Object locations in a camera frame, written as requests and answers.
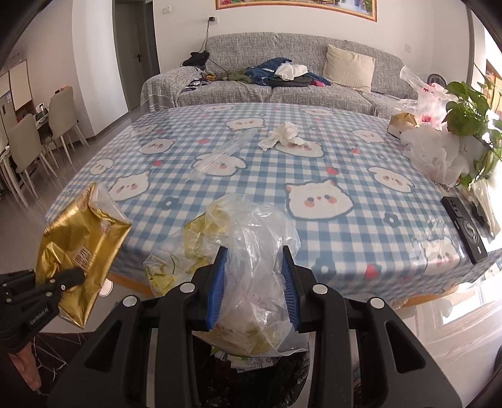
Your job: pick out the green potted plant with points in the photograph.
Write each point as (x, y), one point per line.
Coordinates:
(468, 106)

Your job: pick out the blue checked tablecloth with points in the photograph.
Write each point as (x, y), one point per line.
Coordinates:
(255, 180)

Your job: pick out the grey sofa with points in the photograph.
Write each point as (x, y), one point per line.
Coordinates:
(298, 98)

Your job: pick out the white cloth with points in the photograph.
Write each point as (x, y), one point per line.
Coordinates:
(292, 71)

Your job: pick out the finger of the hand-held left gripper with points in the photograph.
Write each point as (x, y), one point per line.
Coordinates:
(68, 278)

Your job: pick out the beige dining chair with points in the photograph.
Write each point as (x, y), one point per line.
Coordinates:
(29, 145)
(64, 113)

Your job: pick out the black round object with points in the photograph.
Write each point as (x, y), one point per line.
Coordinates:
(436, 78)

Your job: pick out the black bag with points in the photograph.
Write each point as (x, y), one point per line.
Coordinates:
(195, 59)

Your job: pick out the yellow wrapper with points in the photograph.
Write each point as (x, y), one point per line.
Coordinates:
(198, 235)

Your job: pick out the trash bin with black liner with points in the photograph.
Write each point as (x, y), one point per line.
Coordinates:
(274, 382)

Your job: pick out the beige pillow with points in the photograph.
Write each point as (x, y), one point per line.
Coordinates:
(349, 68)

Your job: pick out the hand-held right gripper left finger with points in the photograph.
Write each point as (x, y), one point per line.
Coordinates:
(217, 290)

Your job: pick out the white red-printed plastic bag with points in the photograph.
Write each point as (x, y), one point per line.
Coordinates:
(429, 102)

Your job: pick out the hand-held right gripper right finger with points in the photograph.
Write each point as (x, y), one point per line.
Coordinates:
(290, 290)

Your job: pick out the white crumpled tissue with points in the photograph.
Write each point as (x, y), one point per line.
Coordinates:
(284, 135)

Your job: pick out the black phone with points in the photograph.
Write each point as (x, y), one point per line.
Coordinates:
(464, 231)

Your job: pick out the green cloth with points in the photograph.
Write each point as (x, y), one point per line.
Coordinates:
(239, 76)

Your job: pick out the clear plastic bag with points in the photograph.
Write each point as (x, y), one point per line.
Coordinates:
(255, 235)

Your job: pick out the pile of clothes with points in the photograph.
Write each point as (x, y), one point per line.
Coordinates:
(262, 72)

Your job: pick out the black cloth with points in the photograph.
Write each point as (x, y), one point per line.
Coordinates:
(294, 82)

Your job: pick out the grey door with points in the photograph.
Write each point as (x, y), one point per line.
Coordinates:
(137, 59)

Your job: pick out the clear plastic wrapper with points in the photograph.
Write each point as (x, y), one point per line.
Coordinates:
(231, 147)

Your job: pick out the yellowish cardboard box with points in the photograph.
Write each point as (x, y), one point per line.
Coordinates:
(402, 123)

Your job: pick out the person's left hand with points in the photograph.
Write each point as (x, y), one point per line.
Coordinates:
(25, 365)

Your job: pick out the framed wall picture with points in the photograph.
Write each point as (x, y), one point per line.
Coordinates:
(294, 6)

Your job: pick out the dark patterned mat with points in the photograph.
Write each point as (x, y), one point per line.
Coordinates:
(55, 349)

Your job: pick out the gold foil bag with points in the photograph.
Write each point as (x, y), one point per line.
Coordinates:
(78, 235)

